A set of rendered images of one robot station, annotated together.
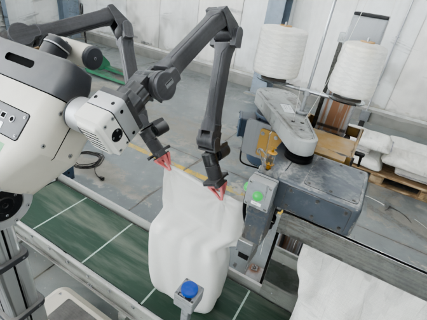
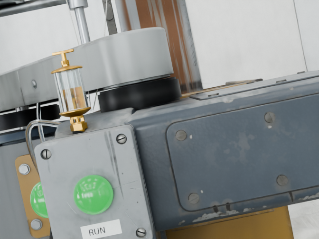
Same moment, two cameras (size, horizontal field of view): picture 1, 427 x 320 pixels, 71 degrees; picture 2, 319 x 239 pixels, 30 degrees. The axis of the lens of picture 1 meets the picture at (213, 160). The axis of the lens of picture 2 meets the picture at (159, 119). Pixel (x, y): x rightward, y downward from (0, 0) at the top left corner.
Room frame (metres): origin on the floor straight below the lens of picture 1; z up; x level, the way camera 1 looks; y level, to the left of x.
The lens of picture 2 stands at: (0.26, -0.01, 1.35)
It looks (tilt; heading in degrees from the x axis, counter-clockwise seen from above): 3 degrees down; 335
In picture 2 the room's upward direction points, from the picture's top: 12 degrees counter-clockwise
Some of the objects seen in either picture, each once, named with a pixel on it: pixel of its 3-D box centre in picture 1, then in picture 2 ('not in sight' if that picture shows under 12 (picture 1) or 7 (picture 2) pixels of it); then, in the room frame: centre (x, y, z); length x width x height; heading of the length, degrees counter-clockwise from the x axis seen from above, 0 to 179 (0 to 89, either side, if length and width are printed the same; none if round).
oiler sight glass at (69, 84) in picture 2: (271, 157); (70, 90); (0.77, -0.16, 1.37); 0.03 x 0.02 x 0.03; 65
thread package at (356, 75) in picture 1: (357, 68); not in sight; (0.99, -0.40, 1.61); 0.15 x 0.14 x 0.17; 65
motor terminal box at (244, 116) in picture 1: (245, 126); not in sight; (1.24, -0.12, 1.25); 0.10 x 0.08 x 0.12; 0
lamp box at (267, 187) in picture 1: (260, 192); (96, 188); (0.71, -0.15, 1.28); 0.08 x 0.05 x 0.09; 65
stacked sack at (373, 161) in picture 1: (354, 153); not in sight; (3.38, -1.72, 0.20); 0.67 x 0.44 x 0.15; 65
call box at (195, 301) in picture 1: (188, 295); not in sight; (0.67, 0.01, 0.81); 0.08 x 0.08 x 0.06; 65
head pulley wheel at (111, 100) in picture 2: (298, 154); (139, 96); (0.85, -0.27, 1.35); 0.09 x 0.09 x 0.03
